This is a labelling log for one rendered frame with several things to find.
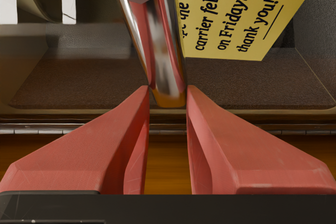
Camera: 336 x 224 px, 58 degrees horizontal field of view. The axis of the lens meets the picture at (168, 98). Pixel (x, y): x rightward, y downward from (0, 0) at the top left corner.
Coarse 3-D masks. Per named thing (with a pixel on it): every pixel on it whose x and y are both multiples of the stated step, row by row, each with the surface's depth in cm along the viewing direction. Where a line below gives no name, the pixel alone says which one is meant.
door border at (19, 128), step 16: (0, 128) 32; (16, 128) 32; (32, 128) 32; (48, 128) 32; (64, 128) 32; (160, 128) 32; (176, 128) 32; (272, 128) 32; (288, 128) 32; (304, 128) 32; (320, 128) 32
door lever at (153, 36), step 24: (120, 0) 8; (144, 0) 7; (168, 0) 8; (144, 24) 8; (168, 24) 8; (144, 48) 10; (168, 48) 10; (144, 72) 11; (168, 72) 11; (168, 96) 13
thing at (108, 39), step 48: (0, 0) 15; (48, 0) 15; (96, 0) 15; (0, 48) 18; (48, 48) 18; (96, 48) 18; (288, 48) 18; (0, 96) 25; (48, 96) 25; (96, 96) 25; (240, 96) 25; (288, 96) 25
